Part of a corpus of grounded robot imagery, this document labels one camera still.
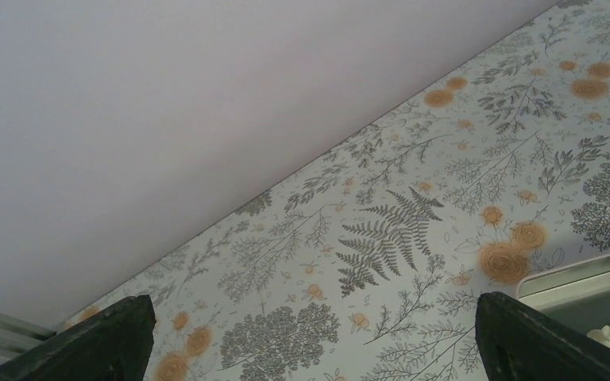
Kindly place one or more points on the floral patterned table mat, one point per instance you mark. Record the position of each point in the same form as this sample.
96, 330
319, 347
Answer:
367, 263

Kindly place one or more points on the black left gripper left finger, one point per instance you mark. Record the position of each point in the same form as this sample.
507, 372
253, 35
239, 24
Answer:
113, 344

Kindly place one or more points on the white chess piece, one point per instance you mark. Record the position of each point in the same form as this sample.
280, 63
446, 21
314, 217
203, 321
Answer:
601, 335

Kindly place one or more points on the open metal tin box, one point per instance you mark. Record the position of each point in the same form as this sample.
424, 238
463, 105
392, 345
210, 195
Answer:
577, 295

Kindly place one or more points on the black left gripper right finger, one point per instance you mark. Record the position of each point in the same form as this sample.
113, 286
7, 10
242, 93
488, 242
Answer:
516, 342

